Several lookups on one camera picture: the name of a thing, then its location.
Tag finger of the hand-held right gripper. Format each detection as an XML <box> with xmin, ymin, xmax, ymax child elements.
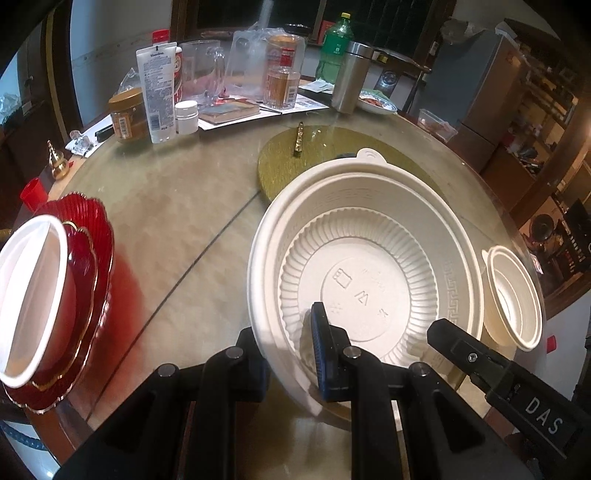
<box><xmin>426</xmin><ymin>318</ymin><xmax>519</xmax><ymax>394</ymax></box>

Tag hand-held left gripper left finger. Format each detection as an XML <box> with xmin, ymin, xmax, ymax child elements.
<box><xmin>55</xmin><ymin>325</ymin><xmax>271</xmax><ymax>480</ymax></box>

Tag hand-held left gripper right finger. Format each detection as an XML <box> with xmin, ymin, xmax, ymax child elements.
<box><xmin>310</xmin><ymin>301</ymin><xmax>532</xmax><ymax>480</ymax></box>

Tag large white plastic bowl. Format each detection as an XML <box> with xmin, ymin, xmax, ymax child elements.
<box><xmin>248</xmin><ymin>172</ymin><xmax>485</xmax><ymax>418</ymax></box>

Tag large red glass plate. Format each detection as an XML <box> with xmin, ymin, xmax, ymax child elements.
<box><xmin>2</xmin><ymin>193</ymin><xmax>115</xmax><ymax>413</ymax></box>

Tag glass lazy susan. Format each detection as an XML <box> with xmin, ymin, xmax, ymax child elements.
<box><xmin>69</xmin><ymin>108</ymin><xmax>550</xmax><ymax>432</ymax></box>

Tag white plastic lid with tab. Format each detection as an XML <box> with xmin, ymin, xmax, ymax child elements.
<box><xmin>295</xmin><ymin>148</ymin><xmax>432</xmax><ymax>195</ymax></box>

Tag clear plastic box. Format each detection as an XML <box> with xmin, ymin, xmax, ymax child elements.
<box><xmin>418</xmin><ymin>108</ymin><xmax>459</xmax><ymax>141</ymax></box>

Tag white paper sheets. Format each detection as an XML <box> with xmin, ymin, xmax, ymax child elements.
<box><xmin>198</xmin><ymin>90</ymin><xmax>333</xmax><ymax>132</ymax></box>

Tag white plate with food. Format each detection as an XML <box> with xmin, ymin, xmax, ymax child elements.
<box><xmin>358</xmin><ymin>89</ymin><xmax>398</xmax><ymax>114</ymax></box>

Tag brown hardcover book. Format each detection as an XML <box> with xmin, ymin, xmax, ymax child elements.
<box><xmin>198</xmin><ymin>102</ymin><xmax>262</xmax><ymax>126</ymax></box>

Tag cluttered wooden shelf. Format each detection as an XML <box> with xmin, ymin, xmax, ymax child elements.
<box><xmin>480</xmin><ymin>18</ymin><xmax>591</xmax><ymax>301</ymax></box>

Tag amber glass jar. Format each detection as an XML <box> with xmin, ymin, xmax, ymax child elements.
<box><xmin>265</xmin><ymin>67</ymin><xmax>302</xmax><ymax>110</ymax></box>

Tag small white bottle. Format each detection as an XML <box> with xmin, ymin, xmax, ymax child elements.
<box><xmin>174</xmin><ymin>100</ymin><xmax>200</xmax><ymax>136</ymax></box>

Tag steel thermos flask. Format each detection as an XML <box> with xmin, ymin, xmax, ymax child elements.
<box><xmin>331</xmin><ymin>41</ymin><xmax>374</xmax><ymax>114</ymax></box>

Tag grey refrigerator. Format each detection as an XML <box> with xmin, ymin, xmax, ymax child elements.
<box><xmin>431</xmin><ymin>18</ymin><xmax>525</xmax><ymax>155</ymax></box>

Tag brown-lidded jar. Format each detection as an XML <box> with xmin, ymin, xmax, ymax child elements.
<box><xmin>108</xmin><ymin>88</ymin><xmax>151</xmax><ymax>143</ymax></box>

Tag red plastic cup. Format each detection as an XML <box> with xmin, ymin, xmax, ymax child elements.
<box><xmin>20</xmin><ymin>179</ymin><xmax>47</xmax><ymax>210</ymax></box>

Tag gold gourd ornament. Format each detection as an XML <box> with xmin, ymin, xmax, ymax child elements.
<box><xmin>46</xmin><ymin>141</ymin><xmax>70</xmax><ymax>181</ymax></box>

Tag white paper packets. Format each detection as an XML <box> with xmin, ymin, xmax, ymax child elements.
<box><xmin>65</xmin><ymin>129</ymin><xmax>100</xmax><ymax>158</ymax></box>

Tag white lotion tube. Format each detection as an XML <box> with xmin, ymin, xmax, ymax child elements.
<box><xmin>135</xmin><ymin>41</ymin><xmax>178</xmax><ymax>145</ymax></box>

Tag green soda bottle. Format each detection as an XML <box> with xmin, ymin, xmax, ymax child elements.
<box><xmin>316</xmin><ymin>12</ymin><xmax>356</xmax><ymax>80</ymax></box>

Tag clear plastic jar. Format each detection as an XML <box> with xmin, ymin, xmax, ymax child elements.
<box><xmin>228</xmin><ymin>28</ymin><xmax>273</xmax><ymax>100</ymax></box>

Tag clear glass mug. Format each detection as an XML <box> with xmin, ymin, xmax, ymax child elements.
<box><xmin>179</xmin><ymin>40</ymin><xmax>229</xmax><ymax>112</ymax></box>

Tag clear plastic bag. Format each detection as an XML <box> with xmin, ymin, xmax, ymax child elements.
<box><xmin>119</xmin><ymin>67</ymin><xmax>141</xmax><ymax>93</ymax></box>

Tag dark wooden cabinet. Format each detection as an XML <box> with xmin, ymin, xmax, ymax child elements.
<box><xmin>0</xmin><ymin>14</ymin><xmax>86</xmax><ymax>195</ymax></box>

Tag white bottle with red cap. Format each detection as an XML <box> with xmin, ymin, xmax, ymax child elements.
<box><xmin>151</xmin><ymin>28</ymin><xmax>184</xmax><ymax>102</ymax></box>

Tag wooden window frame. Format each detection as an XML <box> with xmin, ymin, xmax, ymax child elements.
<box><xmin>171</xmin><ymin>0</ymin><xmax>458</xmax><ymax>47</ymax></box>

